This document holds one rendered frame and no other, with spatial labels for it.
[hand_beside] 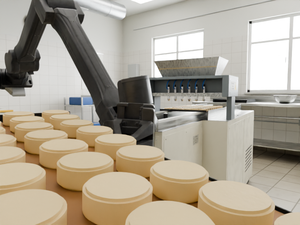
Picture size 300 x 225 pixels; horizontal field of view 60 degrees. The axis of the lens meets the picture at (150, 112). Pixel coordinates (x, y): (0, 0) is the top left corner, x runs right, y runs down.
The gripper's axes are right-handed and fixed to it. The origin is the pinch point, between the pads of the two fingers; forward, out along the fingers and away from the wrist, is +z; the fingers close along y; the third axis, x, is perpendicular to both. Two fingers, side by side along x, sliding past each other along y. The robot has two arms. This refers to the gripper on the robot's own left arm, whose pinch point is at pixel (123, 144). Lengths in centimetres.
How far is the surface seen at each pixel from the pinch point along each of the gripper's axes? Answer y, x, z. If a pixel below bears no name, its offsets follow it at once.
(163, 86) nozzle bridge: -4, 11, -192
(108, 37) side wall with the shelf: -111, 188, -613
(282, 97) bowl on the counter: 9, -156, -383
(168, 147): 29, -1, -111
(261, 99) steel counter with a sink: 16, -144, -446
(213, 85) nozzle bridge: -7, -30, -175
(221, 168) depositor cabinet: 55, -39, -161
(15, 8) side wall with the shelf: -130, 310, -427
